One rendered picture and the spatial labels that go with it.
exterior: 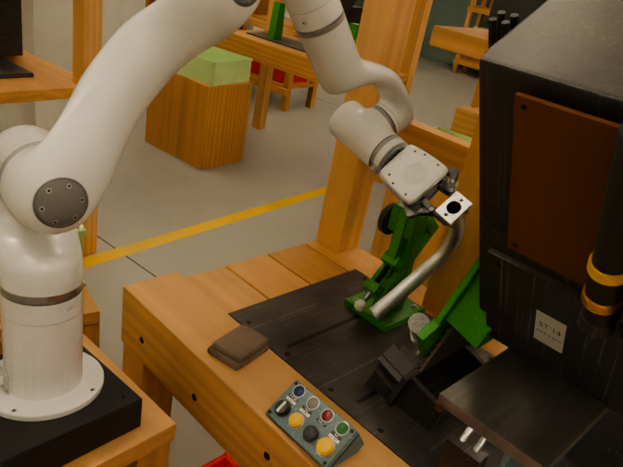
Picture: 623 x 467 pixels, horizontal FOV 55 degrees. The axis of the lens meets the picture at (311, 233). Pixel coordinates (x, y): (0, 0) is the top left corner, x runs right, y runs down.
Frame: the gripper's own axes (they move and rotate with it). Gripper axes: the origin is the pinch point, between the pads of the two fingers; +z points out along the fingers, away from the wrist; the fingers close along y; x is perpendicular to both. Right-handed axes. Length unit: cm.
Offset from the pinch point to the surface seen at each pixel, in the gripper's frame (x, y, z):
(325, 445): -5.4, -43.9, 16.7
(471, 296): -6.5, -10.4, 15.4
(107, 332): 119, -106, -108
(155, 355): 11, -63, -25
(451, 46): -5.4, 23.5, -23.2
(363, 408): 9.3, -36.4, 13.4
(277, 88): 385, 84, -367
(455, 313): -3.2, -13.8, 15.0
